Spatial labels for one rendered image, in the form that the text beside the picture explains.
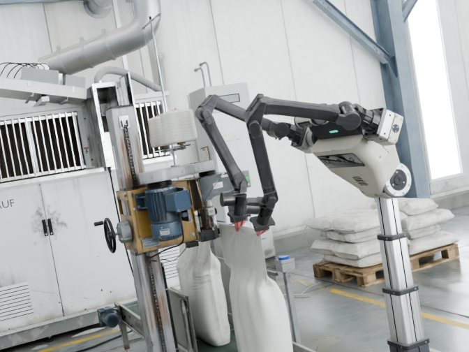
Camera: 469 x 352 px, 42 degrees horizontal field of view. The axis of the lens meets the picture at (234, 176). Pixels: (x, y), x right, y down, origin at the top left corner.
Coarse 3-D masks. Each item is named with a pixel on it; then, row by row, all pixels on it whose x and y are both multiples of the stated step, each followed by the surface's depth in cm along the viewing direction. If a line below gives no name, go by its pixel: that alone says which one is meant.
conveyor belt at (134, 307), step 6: (126, 306) 473; (132, 306) 470; (138, 312) 447; (234, 336) 355; (198, 342) 355; (204, 342) 353; (234, 342) 344; (198, 348) 345; (204, 348) 343; (210, 348) 341; (216, 348) 339; (222, 348) 338; (228, 348) 336; (234, 348) 334
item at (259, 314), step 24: (240, 240) 300; (240, 264) 304; (264, 264) 276; (240, 288) 291; (264, 288) 279; (240, 312) 292; (264, 312) 276; (240, 336) 298; (264, 336) 277; (288, 336) 281
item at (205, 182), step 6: (216, 174) 319; (204, 180) 315; (210, 180) 317; (216, 180) 318; (222, 180) 319; (228, 180) 321; (204, 186) 315; (210, 186) 316; (228, 186) 321; (204, 192) 315; (216, 192) 318; (204, 198) 315; (210, 198) 316; (204, 204) 315; (228, 210) 328; (204, 216) 315; (204, 222) 316; (204, 228) 318; (210, 228) 316
